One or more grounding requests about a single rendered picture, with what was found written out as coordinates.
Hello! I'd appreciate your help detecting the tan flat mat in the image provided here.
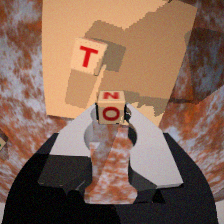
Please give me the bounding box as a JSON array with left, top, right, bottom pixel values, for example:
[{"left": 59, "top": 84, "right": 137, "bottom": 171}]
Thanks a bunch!
[{"left": 42, "top": 0, "right": 198, "bottom": 127}]

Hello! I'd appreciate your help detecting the tan letter block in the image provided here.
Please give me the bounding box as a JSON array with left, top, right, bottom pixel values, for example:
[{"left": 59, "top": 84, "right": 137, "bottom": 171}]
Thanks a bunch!
[
  {"left": 0, "top": 137, "right": 6, "bottom": 151},
  {"left": 97, "top": 91, "right": 125, "bottom": 124},
  {"left": 69, "top": 37, "right": 108, "bottom": 76}
]

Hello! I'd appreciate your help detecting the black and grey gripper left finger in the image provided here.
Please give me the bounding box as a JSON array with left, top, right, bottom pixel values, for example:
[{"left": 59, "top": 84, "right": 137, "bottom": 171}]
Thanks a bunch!
[{"left": 1, "top": 102, "right": 98, "bottom": 224}]

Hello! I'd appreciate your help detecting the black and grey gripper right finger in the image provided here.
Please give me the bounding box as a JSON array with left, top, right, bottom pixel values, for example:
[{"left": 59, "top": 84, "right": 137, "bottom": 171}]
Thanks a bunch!
[{"left": 124, "top": 102, "right": 219, "bottom": 224}]

